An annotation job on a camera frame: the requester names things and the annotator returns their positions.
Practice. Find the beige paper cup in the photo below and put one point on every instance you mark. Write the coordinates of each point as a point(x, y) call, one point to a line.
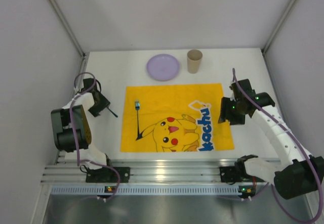
point(194, 58)

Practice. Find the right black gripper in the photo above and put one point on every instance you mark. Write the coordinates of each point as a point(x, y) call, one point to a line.
point(228, 111)

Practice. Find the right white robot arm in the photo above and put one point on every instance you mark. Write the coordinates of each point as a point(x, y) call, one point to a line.
point(298, 172)

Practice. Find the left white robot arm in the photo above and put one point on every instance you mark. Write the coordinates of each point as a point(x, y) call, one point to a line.
point(73, 123)

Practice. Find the purple plastic plate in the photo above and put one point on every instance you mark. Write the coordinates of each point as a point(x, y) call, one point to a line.
point(163, 67)

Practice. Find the aluminium mounting rail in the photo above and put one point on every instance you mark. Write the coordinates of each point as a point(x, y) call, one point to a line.
point(148, 171)

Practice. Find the perforated cable duct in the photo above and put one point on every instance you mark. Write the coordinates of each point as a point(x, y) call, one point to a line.
point(153, 190)

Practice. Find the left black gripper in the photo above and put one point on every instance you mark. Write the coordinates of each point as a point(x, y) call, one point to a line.
point(99, 105)

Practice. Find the yellow Pikachu placemat cloth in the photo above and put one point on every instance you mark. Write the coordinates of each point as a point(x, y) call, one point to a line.
point(174, 119)

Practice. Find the blue plastic knife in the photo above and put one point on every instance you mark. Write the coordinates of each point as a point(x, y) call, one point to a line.
point(114, 114)

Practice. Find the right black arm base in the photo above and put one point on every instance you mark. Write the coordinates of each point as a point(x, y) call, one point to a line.
point(237, 173)

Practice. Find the blue-headed fork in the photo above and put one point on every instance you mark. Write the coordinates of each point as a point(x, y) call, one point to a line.
point(137, 108)

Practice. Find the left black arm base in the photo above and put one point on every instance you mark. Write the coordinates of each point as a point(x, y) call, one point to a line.
point(98, 173)

